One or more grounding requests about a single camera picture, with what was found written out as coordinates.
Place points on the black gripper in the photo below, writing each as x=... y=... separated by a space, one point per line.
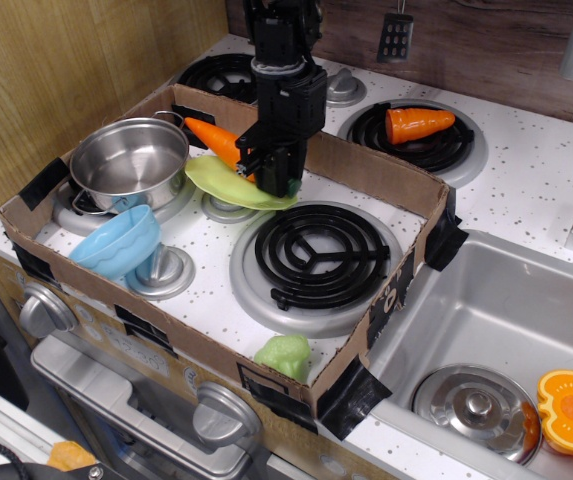
x=291 y=108

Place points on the orange toy carrot green top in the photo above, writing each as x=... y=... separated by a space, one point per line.
x=224 y=144

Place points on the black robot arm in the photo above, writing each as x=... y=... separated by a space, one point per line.
x=283 y=32

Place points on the light green plastic plate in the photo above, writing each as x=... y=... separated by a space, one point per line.
x=211 y=175

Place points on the orange toy carrot piece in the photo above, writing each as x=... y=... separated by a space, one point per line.
x=403 y=125

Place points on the silver stovetop knob middle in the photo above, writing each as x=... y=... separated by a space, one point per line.
x=223 y=212

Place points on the silver stovetop knob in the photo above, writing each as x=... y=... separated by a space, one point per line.
x=167 y=272
x=344 y=89
x=223 y=212

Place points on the silver stovetop knob back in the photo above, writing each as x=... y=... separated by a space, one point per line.
x=344 y=89

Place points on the black front right burner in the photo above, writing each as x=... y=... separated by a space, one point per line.
x=320 y=256

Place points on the black burner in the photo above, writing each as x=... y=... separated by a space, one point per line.
x=229 y=75
x=320 y=256
x=82 y=204
x=436 y=153

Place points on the black back left burner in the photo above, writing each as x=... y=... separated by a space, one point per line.
x=229 y=75

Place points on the brown cardboard fence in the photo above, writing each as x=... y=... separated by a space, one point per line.
x=208 y=326

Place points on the black back right burner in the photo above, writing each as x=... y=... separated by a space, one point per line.
x=436 y=153

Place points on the silver stovetop knob front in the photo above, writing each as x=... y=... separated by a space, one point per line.
x=167 y=272

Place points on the light blue plastic bowl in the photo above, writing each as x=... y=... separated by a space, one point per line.
x=121 y=244

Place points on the hanging silver spatula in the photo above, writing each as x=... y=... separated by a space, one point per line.
x=396 y=35

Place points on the light green toy broccoli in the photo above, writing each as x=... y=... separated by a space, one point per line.
x=287 y=354

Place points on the black front left burner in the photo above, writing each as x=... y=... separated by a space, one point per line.
x=82 y=204

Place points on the silver sink basin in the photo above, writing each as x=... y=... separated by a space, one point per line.
x=496 y=305

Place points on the silver oven knob right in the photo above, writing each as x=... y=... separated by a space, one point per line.
x=222 y=418

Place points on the silver oven knob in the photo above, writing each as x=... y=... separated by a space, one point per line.
x=222 y=418
x=44 y=313

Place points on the silver oven knob left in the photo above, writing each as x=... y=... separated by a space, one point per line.
x=44 y=313

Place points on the stainless steel pot lid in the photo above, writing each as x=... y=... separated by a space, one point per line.
x=482 y=405

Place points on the orange cloth scrap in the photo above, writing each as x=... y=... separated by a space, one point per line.
x=68 y=455

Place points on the orange toy pumpkin half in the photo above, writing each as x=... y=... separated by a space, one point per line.
x=555 y=407

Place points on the silver oven door handle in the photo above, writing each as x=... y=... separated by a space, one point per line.
x=149 y=432

